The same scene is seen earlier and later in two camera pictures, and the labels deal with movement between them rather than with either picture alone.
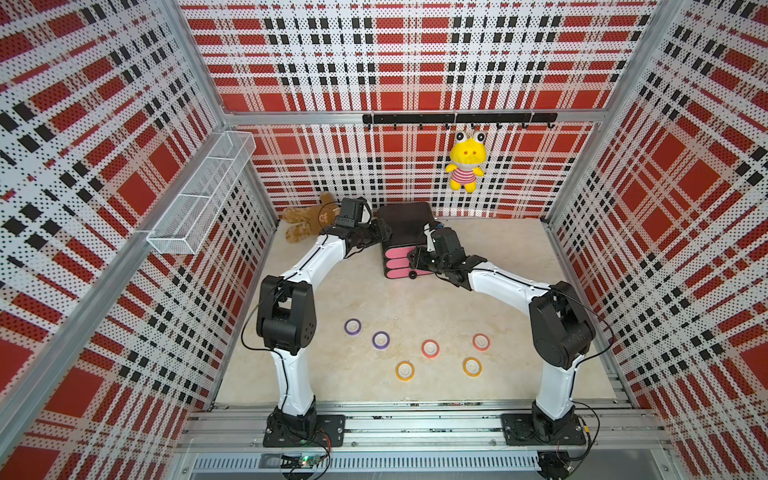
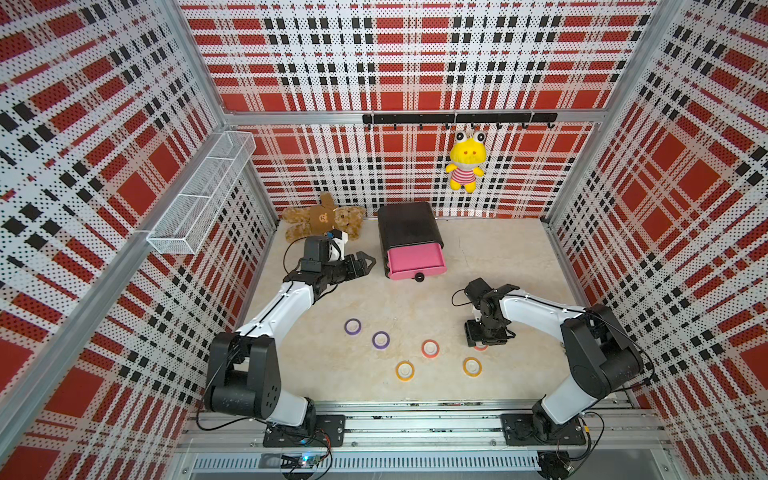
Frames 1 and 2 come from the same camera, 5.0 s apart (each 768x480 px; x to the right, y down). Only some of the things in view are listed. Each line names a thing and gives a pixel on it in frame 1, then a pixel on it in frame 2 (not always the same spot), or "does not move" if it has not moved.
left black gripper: (381, 233) to (361, 270)
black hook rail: (446, 119) does not move
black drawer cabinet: (402, 229) does not move
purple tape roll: (352, 326) does not move
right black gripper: (417, 261) to (471, 332)
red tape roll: (430, 348) does not move
